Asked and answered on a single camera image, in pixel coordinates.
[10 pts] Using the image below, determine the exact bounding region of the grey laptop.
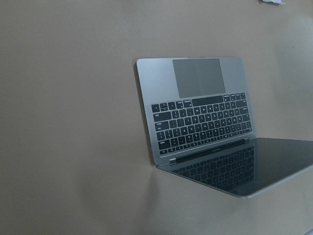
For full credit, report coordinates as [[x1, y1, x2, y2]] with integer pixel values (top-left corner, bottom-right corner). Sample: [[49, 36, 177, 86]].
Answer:
[[136, 57, 313, 198]]

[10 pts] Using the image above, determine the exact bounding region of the white crumpled paper scrap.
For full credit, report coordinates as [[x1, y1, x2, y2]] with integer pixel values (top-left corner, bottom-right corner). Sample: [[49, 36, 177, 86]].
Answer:
[[261, 0, 285, 5]]

